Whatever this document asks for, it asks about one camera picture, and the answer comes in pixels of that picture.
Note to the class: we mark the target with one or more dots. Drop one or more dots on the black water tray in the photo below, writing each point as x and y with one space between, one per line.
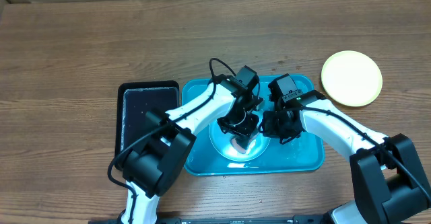
134 100

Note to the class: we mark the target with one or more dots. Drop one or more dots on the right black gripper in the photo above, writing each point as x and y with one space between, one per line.
272 131

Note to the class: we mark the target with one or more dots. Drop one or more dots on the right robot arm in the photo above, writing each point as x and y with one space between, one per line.
389 182

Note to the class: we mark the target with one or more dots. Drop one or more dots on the light blue plate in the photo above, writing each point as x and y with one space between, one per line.
229 148

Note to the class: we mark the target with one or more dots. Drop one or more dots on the green and pink sponge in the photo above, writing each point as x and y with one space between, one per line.
240 144

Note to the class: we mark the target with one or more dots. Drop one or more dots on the yellow plate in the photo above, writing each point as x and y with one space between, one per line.
351 78

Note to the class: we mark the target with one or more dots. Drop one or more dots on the teal plastic tray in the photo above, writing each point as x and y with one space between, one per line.
306 153

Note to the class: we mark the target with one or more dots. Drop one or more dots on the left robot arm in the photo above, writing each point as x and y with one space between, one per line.
148 167

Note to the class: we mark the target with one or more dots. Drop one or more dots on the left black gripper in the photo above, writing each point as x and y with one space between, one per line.
245 131

